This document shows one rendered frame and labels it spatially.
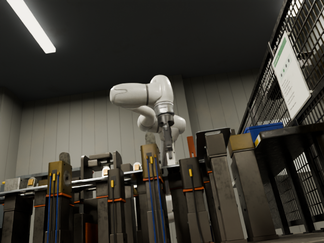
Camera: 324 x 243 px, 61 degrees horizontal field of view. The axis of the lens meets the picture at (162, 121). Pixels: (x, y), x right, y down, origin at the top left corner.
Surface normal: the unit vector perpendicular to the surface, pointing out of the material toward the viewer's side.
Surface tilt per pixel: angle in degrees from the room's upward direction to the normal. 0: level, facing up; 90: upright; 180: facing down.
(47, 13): 180
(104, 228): 90
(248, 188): 90
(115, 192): 90
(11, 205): 90
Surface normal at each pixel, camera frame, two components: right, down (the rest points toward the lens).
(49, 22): 0.11, 0.90
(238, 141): -0.12, -0.40
